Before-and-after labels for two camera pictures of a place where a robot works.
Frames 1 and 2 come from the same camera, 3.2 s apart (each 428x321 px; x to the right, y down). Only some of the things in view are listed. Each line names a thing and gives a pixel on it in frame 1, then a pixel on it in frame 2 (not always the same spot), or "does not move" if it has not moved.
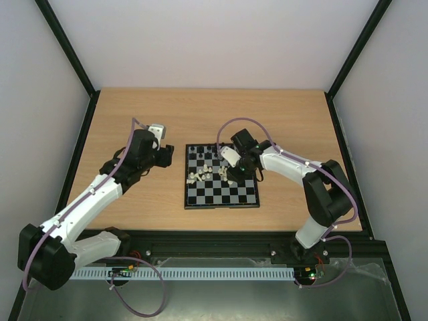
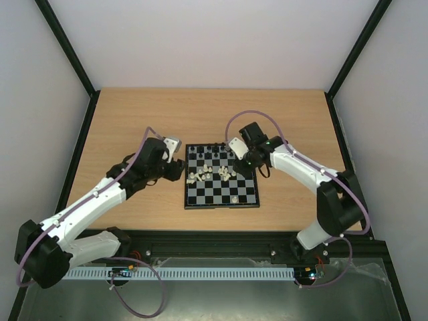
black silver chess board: [215, 192] does not move
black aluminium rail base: [342, 249] does not move
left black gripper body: [164, 162] → [172, 175]
